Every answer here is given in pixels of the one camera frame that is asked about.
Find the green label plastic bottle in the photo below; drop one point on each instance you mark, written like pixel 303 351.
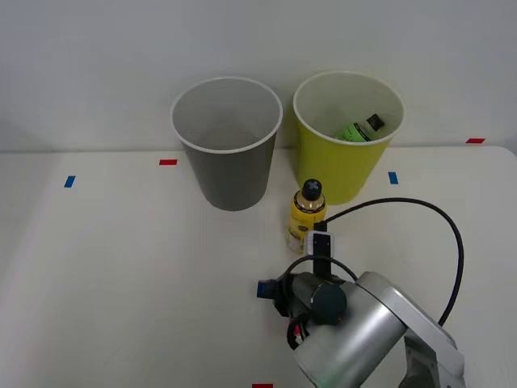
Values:
pixel 355 131

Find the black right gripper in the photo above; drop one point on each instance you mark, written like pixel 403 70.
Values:
pixel 284 297

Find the silver-grey right robot arm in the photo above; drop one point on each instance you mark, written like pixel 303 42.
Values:
pixel 363 331

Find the yellow label plastic bottle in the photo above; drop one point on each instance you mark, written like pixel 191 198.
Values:
pixel 301 214

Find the grey plastic waste bin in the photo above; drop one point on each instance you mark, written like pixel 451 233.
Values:
pixel 232 178

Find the yellow-green plastic waste bin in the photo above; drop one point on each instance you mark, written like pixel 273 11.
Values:
pixel 339 169

